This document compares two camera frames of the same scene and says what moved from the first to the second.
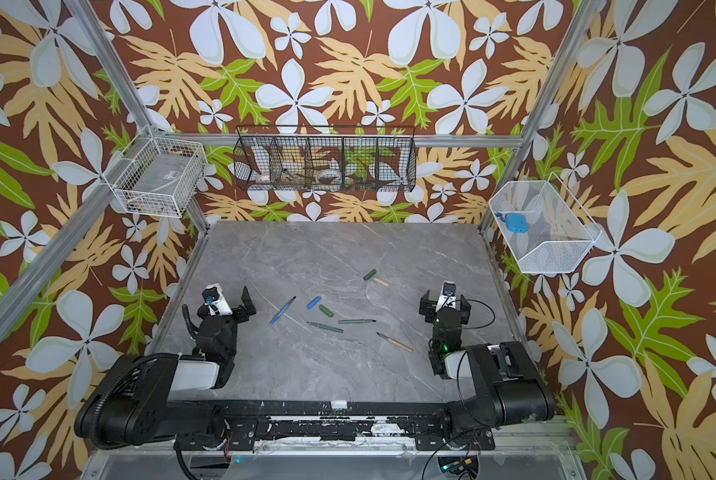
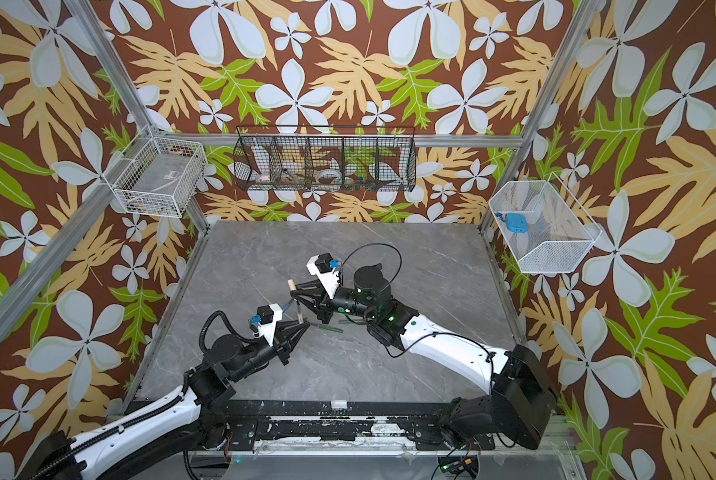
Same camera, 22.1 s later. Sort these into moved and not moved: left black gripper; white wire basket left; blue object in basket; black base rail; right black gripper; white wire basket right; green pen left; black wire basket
Moved: right black gripper; left black gripper
Not moved: black wire basket; blue object in basket; black base rail; white wire basket left; white wire basket right; green pen left
